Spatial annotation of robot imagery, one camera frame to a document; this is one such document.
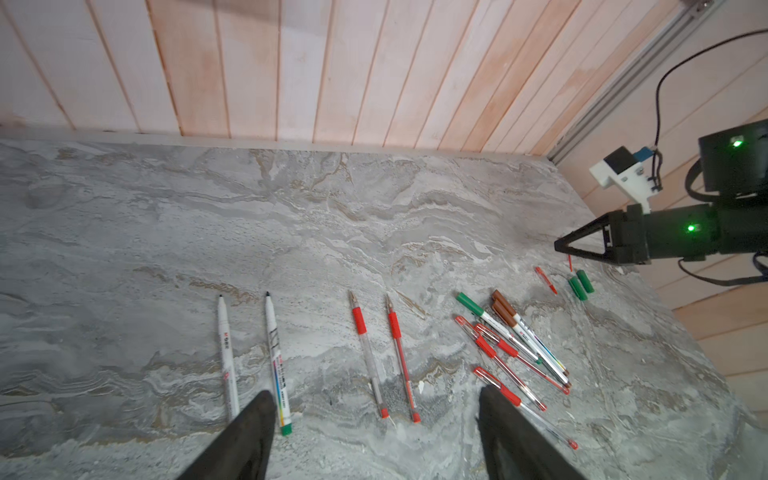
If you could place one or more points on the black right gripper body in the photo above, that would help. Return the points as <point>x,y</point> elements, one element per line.
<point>689,233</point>

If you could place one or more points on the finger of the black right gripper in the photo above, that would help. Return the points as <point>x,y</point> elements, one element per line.
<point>600,226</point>
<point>564,247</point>

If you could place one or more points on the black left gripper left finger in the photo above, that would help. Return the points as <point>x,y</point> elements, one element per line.
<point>242,449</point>

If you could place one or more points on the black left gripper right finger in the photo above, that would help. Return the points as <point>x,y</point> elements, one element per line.
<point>512,447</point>

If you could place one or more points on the green marker cap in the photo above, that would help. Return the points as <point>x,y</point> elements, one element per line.
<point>585,281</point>
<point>578,288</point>

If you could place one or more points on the green capped white marker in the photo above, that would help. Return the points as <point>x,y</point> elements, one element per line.
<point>228,367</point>

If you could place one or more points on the red gel pen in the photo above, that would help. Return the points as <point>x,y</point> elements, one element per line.
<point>489,379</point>
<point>368,356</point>
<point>484,346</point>
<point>514,352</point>
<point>397,337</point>

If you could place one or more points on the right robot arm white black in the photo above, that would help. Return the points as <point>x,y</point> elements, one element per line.
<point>729,183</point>

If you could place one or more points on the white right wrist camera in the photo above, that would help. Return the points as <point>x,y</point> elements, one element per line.
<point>625,170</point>

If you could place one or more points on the right aluminium wall rail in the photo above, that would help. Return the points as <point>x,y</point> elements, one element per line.
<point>685,19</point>

